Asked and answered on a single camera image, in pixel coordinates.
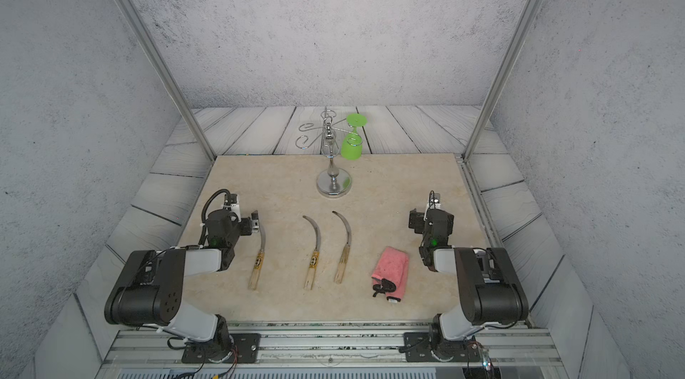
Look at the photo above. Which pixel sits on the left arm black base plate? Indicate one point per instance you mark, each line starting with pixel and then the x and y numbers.
pixel 228 349

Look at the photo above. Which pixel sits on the aluminium frame post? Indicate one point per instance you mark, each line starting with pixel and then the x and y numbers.
pixel 154 56
pixel 516 43

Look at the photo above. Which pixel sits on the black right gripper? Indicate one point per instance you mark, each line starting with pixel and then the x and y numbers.
pixel 417 217

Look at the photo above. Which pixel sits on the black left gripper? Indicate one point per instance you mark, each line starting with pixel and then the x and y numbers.
pixel 247 229

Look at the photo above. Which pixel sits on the small sickle wooden handle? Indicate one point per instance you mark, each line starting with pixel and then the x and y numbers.
pixel 342 264
pixel 257 267
pixel 314 259

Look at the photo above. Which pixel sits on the aluminium mounting rail base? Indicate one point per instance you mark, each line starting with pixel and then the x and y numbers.
pixel 514 352

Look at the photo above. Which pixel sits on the right aluminium frame post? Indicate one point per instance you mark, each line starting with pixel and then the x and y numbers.
pixel 516 43

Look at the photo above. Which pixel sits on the pink fluffy rag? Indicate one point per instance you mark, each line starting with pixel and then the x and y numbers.
pixel 390 276

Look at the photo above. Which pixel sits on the left aluminium frame post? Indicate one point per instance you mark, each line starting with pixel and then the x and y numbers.
pixel 154 56

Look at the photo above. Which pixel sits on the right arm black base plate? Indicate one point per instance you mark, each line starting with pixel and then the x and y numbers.
pixel 423 347

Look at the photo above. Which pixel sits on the chrome glass holder stand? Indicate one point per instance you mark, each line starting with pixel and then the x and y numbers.
pixel 334 182

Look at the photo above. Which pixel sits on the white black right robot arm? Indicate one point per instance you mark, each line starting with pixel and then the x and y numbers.
pixel 489 290

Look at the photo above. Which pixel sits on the green plastic goblet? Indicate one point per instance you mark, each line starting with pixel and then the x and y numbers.
pixel 352 146

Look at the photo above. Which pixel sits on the clear wine glass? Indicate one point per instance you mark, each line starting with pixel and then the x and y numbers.
pixel 329 145

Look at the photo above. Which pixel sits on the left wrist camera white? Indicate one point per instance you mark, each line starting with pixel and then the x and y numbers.
pixel 233 204

